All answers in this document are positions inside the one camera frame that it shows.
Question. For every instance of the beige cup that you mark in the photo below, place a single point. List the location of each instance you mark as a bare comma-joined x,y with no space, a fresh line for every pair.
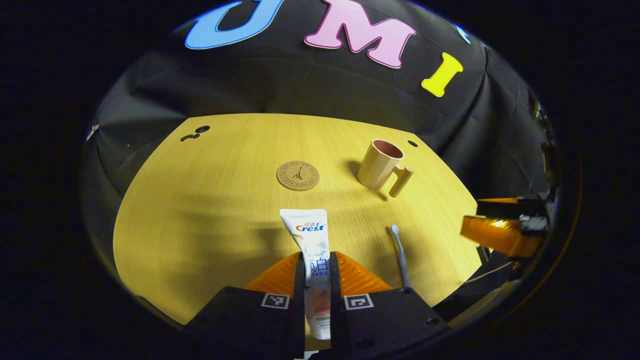
375,167

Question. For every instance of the white toothpaste tube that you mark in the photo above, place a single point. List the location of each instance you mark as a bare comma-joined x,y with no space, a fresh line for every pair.
307,235

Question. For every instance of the round cork coaster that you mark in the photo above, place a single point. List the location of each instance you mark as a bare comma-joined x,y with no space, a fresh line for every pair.
298,175

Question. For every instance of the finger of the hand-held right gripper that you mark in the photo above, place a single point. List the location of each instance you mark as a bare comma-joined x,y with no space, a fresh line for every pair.
500,235
510,207

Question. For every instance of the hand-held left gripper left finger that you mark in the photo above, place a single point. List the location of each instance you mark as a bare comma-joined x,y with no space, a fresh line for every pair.
299,300

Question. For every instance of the white clip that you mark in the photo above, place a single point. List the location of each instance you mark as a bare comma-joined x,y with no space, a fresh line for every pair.
91,131

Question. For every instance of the black backdrop cloth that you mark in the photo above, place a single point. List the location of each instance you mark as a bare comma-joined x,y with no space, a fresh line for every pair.
280,80

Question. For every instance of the white toothbrush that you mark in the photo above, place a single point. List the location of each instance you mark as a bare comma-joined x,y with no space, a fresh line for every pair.
401,255

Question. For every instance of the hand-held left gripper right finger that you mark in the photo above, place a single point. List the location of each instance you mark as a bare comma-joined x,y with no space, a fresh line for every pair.
334,300

